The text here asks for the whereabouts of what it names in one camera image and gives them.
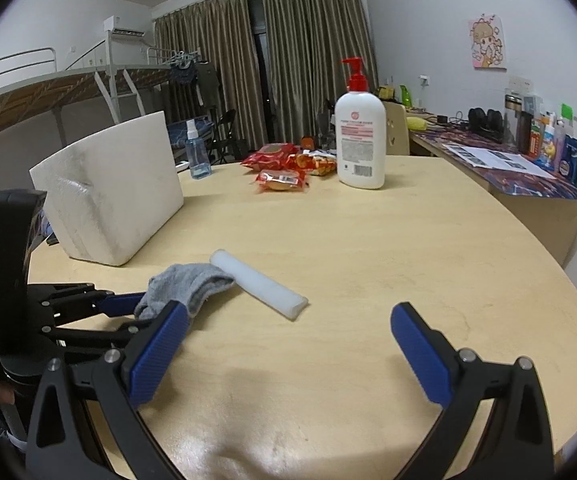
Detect white spray bottle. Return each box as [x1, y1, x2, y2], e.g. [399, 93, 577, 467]
[184, 121, 213, 180]

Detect white metal bunk bed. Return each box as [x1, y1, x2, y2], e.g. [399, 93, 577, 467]
[0, 47, 204, 161]

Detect red and yellow snack packet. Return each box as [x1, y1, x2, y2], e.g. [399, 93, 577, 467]
[293, 149, 339, 177]

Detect large red snack packet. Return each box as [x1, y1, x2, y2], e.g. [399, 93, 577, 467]
[240, 143, 300, 171]

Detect row of toiletry bottles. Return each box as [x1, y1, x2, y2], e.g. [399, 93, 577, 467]
[529, 102, 577, 194]

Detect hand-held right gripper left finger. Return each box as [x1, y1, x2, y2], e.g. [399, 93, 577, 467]
[26, 300, 189, 480]

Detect white foam roll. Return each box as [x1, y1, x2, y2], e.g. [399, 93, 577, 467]
[210, 248, 310, 322]

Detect dark thermos flask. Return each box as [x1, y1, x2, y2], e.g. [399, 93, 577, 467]
[517, 111, 535, 156]

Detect dark hanging clothes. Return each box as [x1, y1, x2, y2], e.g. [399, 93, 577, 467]
[170, 59, 220, 107]

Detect small red snack packet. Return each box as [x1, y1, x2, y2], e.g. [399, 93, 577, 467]
[257, 168, 311, 194]

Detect grey sock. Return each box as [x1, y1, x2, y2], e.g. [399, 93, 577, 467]
[134, 263, 237, 320]

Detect wooden chair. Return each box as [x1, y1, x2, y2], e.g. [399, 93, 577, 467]
[381, 101, 412, 156]

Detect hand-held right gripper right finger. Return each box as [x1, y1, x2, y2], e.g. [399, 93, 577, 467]
[391, 302, 554, 480]

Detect dark patterned desk cover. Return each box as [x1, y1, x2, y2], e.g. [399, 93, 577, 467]
[411, 119, 577, 202]

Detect cartoon wall poster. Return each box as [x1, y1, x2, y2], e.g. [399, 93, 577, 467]
[468, 15, 508, 70]

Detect brown curtain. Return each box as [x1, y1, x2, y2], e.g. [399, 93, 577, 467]
[261, 0, 380, 144]
[154, 0, 268, 152]

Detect printed paper sheets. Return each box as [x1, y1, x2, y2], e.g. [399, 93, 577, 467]
[442, 142, 557, 179]

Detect white air conditioner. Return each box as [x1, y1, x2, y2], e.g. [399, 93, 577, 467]
[103, 15, 147, 39]

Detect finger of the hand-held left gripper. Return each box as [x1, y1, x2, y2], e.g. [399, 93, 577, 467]
[53, 321, 156, 356]
[28, 283, 144, 328]

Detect black folding chair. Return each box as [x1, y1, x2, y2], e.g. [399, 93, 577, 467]
[210, 108, 247, 164]

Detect black headphones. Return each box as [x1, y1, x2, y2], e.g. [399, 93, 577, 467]
[468, 107, 507, 136]

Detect white bunk bed ladder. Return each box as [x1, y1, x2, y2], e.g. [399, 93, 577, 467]
[94, 67, 144, 126]

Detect white foam box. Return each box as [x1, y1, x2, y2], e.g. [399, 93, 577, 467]
[29, 111, 185, 267]

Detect white lotion pump bottle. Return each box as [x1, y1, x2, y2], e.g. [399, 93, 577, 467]
[335, 57, 386, 190]

